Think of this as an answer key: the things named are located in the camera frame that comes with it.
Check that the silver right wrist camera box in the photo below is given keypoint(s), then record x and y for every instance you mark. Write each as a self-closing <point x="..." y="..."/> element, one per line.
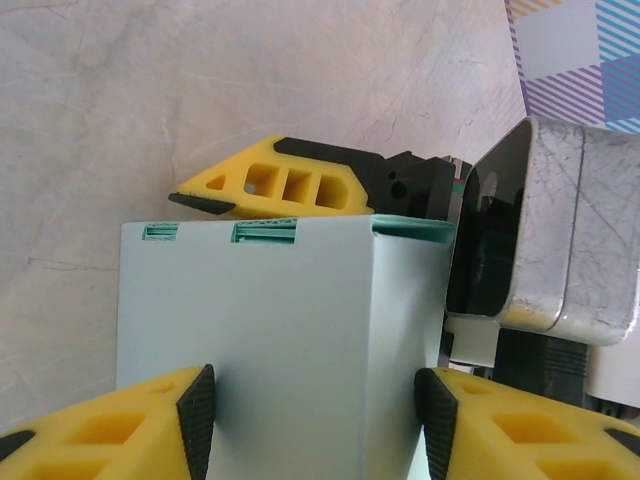
<point x="575" y="225"/>

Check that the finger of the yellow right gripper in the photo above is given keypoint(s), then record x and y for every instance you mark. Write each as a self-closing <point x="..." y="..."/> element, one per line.
<point x="235" y="172"/>

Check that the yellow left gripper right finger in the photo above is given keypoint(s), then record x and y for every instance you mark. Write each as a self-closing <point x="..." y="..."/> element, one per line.
<point x="525" y="440"/>

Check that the mint green paper box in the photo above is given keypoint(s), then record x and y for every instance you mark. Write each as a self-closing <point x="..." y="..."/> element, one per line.
<point x="280" y="310"/>

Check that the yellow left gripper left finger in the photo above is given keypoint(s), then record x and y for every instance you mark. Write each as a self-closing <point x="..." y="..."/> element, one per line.
<point x="100" y="435"/>

